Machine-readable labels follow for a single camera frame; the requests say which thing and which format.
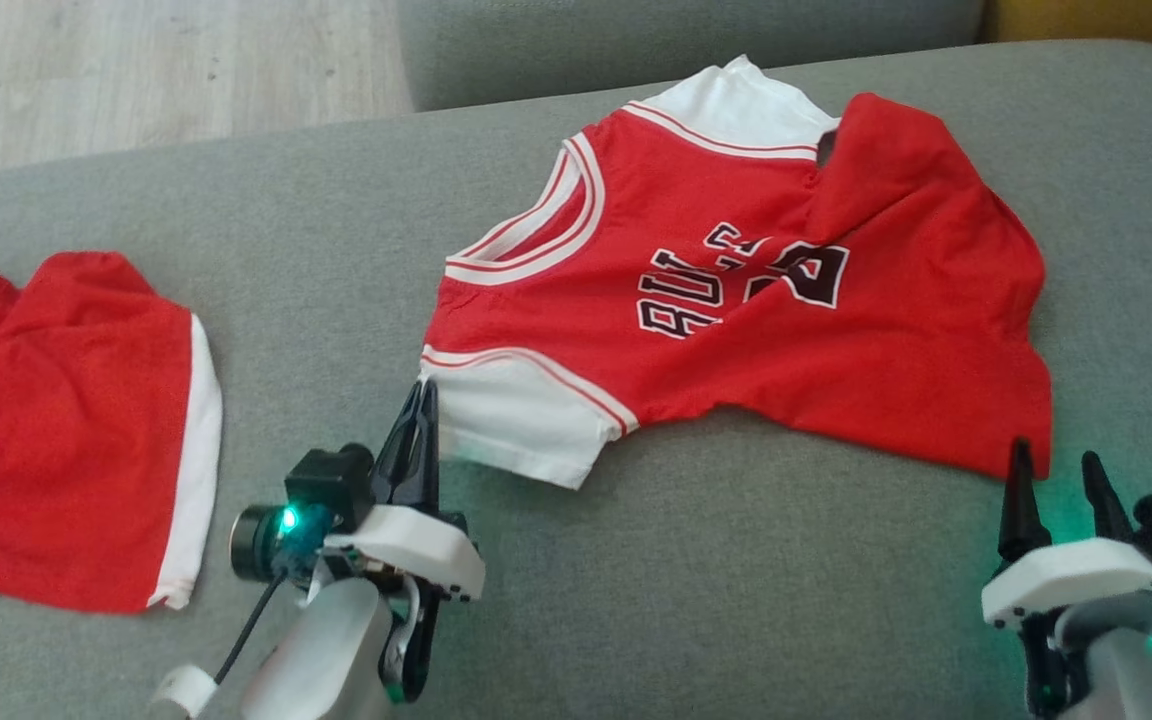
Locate grey fabric sofa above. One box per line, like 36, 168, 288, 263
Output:
0, 0, 1152, 720

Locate red shorts with white stripe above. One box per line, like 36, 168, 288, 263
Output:
0, 250, 224, 613

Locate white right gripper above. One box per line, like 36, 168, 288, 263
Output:
981, 437, 1152, 717

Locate yellow cushion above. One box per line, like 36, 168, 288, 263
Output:
986, 0, 1152, 69

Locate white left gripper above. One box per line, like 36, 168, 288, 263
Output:
321, 378, 487, 704

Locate red basketball jersey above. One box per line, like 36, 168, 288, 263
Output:
419, 55, 1054, 491

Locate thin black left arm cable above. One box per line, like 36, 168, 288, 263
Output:
211, 570, 287, 691

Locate white cable tape clip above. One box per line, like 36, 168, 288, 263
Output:
151, 665, 220, 719

